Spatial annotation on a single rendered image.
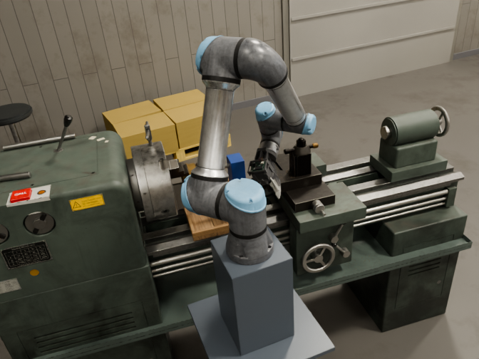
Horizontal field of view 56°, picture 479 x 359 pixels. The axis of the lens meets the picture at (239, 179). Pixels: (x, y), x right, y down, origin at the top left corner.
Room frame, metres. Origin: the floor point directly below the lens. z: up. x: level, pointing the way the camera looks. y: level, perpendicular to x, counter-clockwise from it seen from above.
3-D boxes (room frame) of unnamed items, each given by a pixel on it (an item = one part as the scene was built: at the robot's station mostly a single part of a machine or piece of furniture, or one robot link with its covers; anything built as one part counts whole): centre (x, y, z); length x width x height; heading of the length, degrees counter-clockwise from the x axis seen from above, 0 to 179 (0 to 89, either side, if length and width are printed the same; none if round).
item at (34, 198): (1.29, 0.71, 1.23); 0.13 x 0.08 x 0.06; 103
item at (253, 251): (1.09, -0.01, 1.15); 0.15 x 0.15 x 0.10
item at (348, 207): (1.72, -0.31, 0.89); 0.53 x 0.30 x 0.06; 13
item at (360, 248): (1.68, 0.00, 0.53); 2.10 x 0.60 x 0.02; 103
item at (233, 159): (1.68, 0.01, 1.00); 0.08 x 0.06 x 0.23; 13
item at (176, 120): (4.08, 0.68, 0.20); 1.13 x 0.85 x 0.39; 109
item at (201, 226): (1.66, 0.11, 0.88); 0.36 x 0.30 x 0.04; 13
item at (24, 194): (1.28, 0.73, 1.26); 0.06 x 0.06 x 0.02; 13
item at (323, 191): (1.73, -0.26, 0.95); 0.43 x 0.18 x 0.04; 13
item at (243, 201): (1.10, -0.01, 1.27); 0.13 x 0.12 x 0.14; 59
